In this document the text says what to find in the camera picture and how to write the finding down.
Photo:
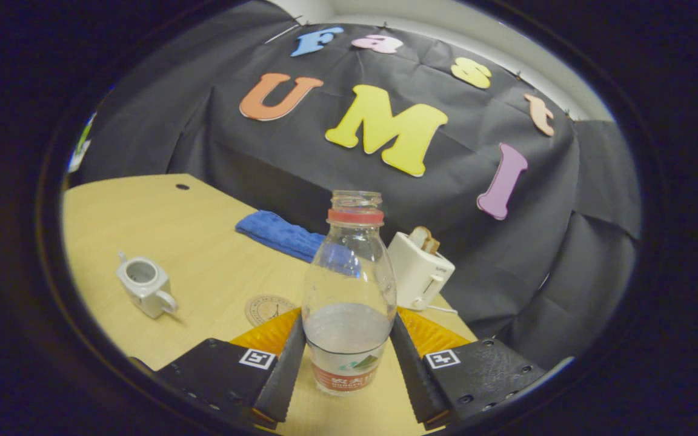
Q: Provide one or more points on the green drink bottle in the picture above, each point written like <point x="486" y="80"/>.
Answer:
<point x="86" y="134"/>

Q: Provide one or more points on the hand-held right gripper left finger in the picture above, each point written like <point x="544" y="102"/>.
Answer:
<point x="291" y="375"/>

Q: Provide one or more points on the white toaster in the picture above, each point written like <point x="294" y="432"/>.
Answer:
<point x="422" y="272"/>

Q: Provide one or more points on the round brown coaster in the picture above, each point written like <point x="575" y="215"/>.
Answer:
<point x="264" y="310"/>

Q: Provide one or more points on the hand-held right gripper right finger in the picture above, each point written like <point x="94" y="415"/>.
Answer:
<point x="412" y="375"/>

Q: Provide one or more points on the black backdrop cloth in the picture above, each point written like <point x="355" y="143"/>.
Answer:
<point x="264" y="157"/>

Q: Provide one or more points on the clear plastic water bottle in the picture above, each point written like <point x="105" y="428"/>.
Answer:
<point x="349" y="284"/>

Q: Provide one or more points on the blue towel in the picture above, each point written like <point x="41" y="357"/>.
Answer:
<point x="276" y="233"/>

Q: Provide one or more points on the toast slice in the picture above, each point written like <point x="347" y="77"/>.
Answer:
<point x="425" y="241"/>

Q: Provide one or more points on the white teacup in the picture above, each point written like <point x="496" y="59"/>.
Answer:
<point x="149" y="297"/>

